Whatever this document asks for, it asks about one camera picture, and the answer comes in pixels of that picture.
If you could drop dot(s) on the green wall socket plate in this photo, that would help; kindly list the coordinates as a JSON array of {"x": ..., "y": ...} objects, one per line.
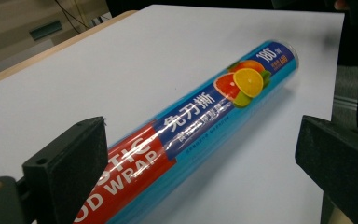
[{"x": 46, "y": 30}]

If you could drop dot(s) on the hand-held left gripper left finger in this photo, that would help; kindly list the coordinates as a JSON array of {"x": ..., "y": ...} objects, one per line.
[{"x": 65, "y": 168}]

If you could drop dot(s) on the blue plastic wrap roll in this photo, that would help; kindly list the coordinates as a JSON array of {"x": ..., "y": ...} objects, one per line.
[{"x": 199, "y": 121}]

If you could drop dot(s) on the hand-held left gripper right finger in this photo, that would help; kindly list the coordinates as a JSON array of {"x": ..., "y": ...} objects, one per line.
[{"x": 338, "y": 161}]

